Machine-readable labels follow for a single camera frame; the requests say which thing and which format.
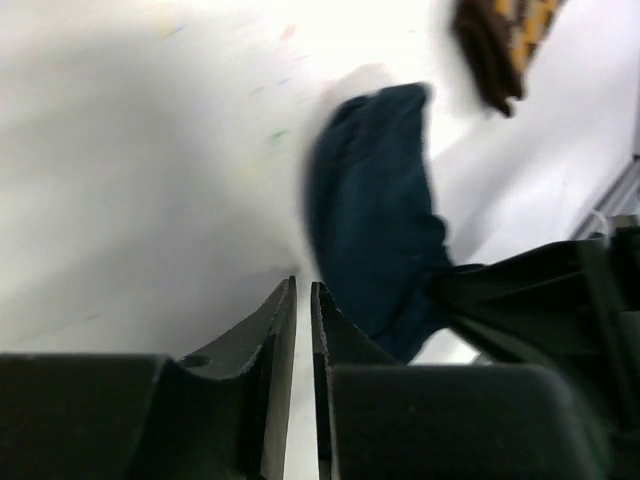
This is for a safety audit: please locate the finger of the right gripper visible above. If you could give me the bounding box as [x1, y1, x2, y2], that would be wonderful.
[426, 237, 639, 380]

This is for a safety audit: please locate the aluminium frame rail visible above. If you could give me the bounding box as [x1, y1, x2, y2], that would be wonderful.
[572, 159, 639, 240]

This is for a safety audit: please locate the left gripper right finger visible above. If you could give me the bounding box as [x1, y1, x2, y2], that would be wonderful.
[311, 283, 609, 479]

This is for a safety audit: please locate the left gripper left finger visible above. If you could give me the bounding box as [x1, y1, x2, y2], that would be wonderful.
[1, 279, 297, 479]

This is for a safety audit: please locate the brown orange argyle sock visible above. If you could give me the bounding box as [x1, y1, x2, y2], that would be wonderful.
[452, 0, 564, 118]

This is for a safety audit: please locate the navy ankle sock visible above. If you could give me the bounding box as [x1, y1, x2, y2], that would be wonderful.
[305, 83, 472, 363]

